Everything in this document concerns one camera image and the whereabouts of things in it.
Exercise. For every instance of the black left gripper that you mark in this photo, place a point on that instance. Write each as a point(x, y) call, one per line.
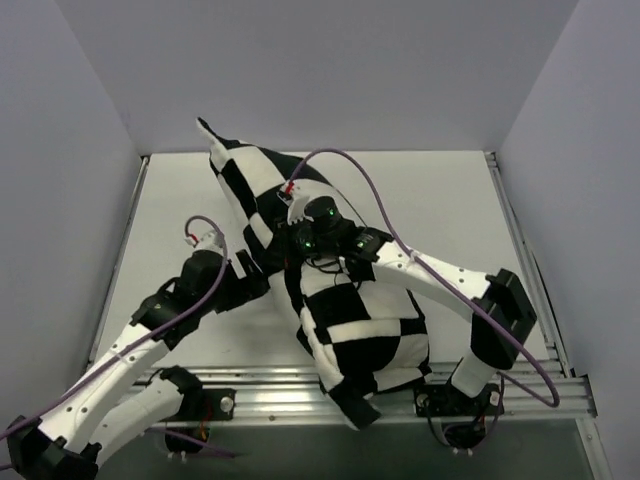
point(252, 272)

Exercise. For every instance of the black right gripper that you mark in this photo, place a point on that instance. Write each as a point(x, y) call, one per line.
point(288, 239)

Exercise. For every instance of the black white checkered pillowcase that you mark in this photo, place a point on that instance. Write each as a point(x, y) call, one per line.
point(365, 338)

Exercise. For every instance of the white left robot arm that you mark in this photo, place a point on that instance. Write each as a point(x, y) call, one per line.
point(75, 438)

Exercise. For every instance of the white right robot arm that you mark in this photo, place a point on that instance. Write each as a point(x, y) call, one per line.
point(497, 306)

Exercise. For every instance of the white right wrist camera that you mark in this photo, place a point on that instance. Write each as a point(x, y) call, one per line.
point(295, 202)

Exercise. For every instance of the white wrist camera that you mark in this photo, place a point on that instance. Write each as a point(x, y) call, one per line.
point(209, 242)
point(295, 202)

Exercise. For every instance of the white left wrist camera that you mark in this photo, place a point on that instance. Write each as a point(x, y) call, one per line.
point(209, 242)

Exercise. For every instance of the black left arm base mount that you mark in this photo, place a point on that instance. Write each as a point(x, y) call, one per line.
point(215, 405)

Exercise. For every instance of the aluminium front frame rail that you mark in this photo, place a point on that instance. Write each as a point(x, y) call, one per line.
point(291, 395)

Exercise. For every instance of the aluminium left side rail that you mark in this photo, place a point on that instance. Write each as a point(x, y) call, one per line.
point(142, 173)

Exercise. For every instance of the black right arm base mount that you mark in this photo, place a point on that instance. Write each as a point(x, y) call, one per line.
point(443, 400)

